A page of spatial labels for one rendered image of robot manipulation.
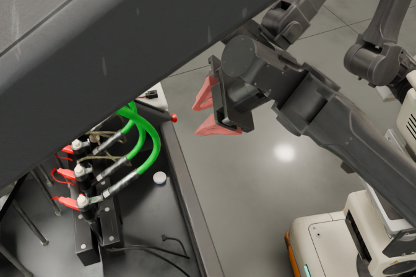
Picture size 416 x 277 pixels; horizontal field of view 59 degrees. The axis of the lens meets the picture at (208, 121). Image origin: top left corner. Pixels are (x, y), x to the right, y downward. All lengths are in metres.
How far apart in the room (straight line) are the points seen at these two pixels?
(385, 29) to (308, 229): 1.05
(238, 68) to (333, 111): 0.13
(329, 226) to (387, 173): 1.34
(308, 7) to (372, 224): 0.69
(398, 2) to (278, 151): 1.52
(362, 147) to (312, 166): 1.83
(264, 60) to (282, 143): 1.89
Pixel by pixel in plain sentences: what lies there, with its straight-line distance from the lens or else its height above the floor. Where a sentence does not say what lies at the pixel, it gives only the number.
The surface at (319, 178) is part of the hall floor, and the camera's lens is 2.24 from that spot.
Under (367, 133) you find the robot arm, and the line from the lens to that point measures 0.45.
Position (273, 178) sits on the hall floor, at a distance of 2.17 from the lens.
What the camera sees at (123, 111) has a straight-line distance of 0.63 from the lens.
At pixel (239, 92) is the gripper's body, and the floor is 1.41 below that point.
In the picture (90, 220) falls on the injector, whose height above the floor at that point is 1.04.
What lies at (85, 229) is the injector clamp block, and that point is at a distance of 0.95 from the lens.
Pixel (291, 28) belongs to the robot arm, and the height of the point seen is 1.40.
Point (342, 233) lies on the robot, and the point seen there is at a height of 0.28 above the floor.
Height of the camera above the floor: 1.80
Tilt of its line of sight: 48 degrees down
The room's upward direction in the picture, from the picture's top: straight up
